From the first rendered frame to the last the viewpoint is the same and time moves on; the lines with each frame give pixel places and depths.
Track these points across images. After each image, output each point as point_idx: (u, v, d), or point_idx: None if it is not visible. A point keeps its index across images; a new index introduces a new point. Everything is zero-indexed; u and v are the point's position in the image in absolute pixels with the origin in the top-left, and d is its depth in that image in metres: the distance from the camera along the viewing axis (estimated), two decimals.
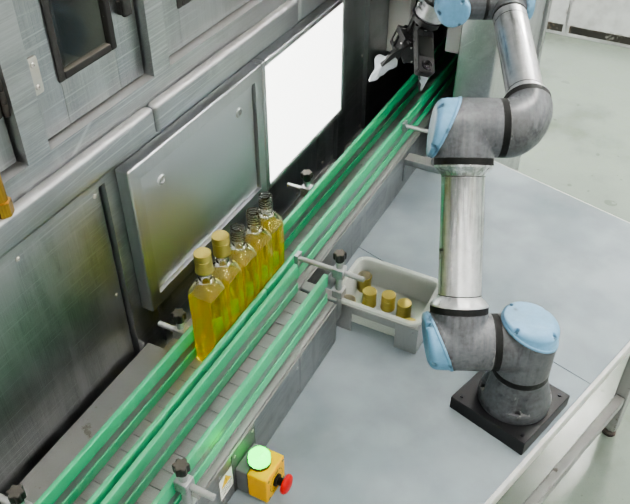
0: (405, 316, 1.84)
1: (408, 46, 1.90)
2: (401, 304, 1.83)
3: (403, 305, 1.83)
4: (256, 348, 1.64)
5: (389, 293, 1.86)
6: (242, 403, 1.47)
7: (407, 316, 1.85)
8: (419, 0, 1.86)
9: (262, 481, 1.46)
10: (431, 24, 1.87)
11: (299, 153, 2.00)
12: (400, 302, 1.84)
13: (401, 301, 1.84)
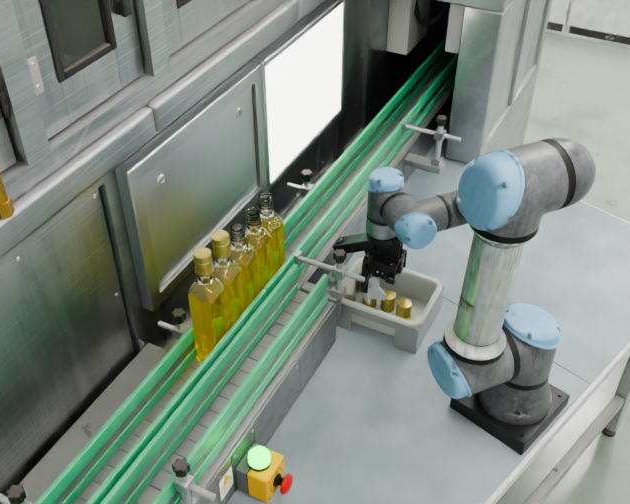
0: (405, 316, 1.84)
1: None
2: (401, 304, 1.83)
3: (403, 305, 1.83)
4: (256, 348, 1.64)
5: (389, 293, 1.86)
6: (242, 403, 1.47)
7: (407, 316, 1.85)
8: None
9: (262, 481, 1.46)
10: None
11: (299, 153, 2.00)
12: (400, 302, 1.84)
13: (401, 301, 1.84)
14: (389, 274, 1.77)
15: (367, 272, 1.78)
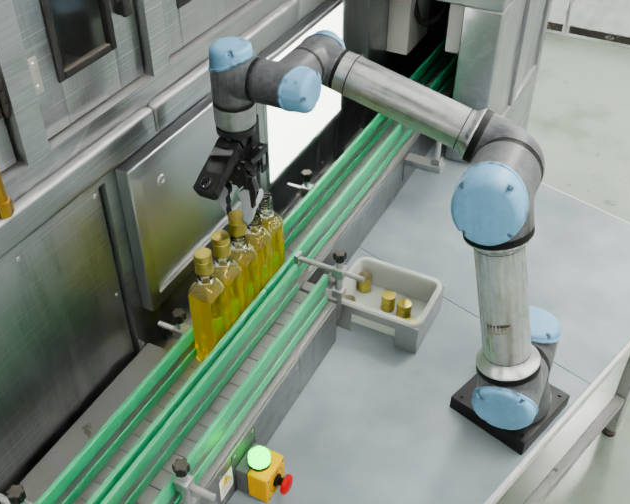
0: (405, 316, 1.84)
1: None
2: (401, 304, 1.83)
3: (403, 305, 1.83)
4: (256, 348, 1.64)
5: (389, 293, 1.86)
6: (242, 403, 1.47)
7: (407, 316, 1.85)
8: None
9: (262, 481, 1.46)
10: (225, 131, 1.38)
11: (299, 153, 2.00)
12: (400, 302, 1.84)
13: (401, 301, 1.84)
14: (259, 162, 1.48)
15: (252, 178, 1.44)
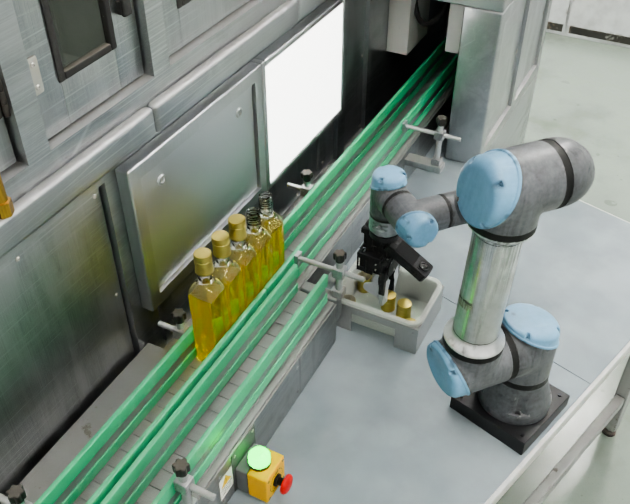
0: (405, 316, 1.84)
1: (389, 264, 1.76)
2: (401, 304, 1.83)
3: (403, 305, 1.83)
4: (256, 348, 1.64)
5: (389, 293, 1.86)
6: (242, 403, 1.47)
7: (407, 316, 1.85)
8: (373, 224, 1.71)
9: (262, 481, 1.46)
10: (397, 233, 1.73)
11: (299, 153, 2.00)
12: (400, 302, 1.84)
13: (401, 301, 1.84)
14: None
15: None
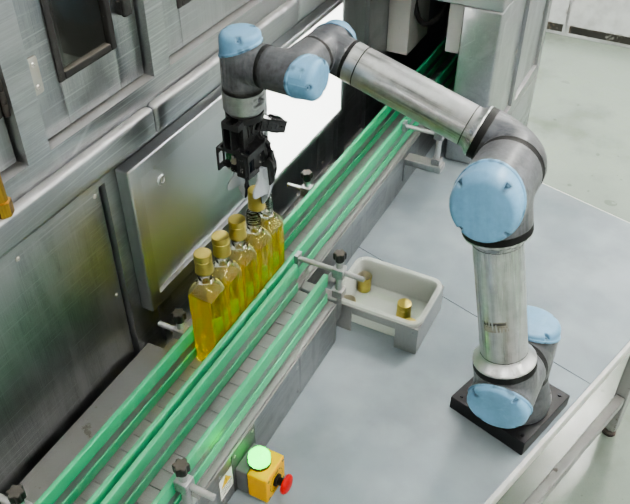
0: (405, 316, 1.84)
1: (267, 139, 1.47)
2: (401, 304, 1.83)
3: (403, 305, 1.83)
4: (256, 348, 1.64)
5: (254, 188, 1.56)
6: (242, 403, 1.47)
7: (407, 316, 1.85)
8: (254, 103, 1.37)
9: (262, 481, 1.46)
10: None
11: (299, 153, 2.00)
12: (400, 302, 1.84)
13: (401, 301, 1.84)
14: (225, 159, 1.46)
15: None
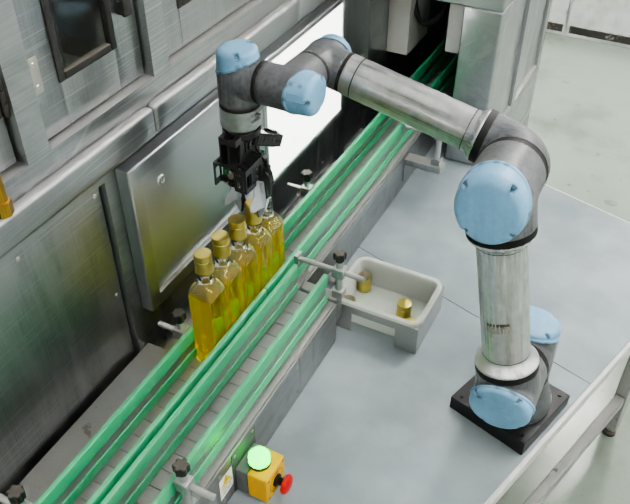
0: (405, 316, 1.84)
1: (264, 153, 1.47)
2: (401, 304, 1.83)
3: (403, 305, 1.83)
4: (256, 348, 1.64)
5: (250, 202, 1.56)
6: (242, 403, 1.47)
7: (407, 316, 1.85)
8: (252, 118, 1.38)
9: (262, 481, 1.46)
10: None
11: (299, 153, 2.00)
12: (400, 302, 1.84)
13: (401, 301, 1.84)
14: (222, 174, 1.47)
15: None
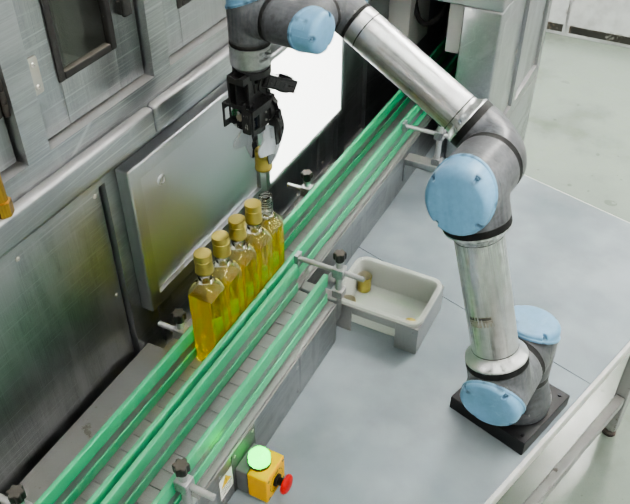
0: None
1: (275, 97, 1.46)
2: None
3: None
4: (256, 348, 1.64)
5: (251, 202, 1.56)
6: (242, 403, 1.47)
7: None
8: (260, 57, 1.36)
9: (262, 481, 1.46)
10: None
11: (299, 153, 2.00)
12: None
13: None
14: (232, 115, 1.45)
15: None
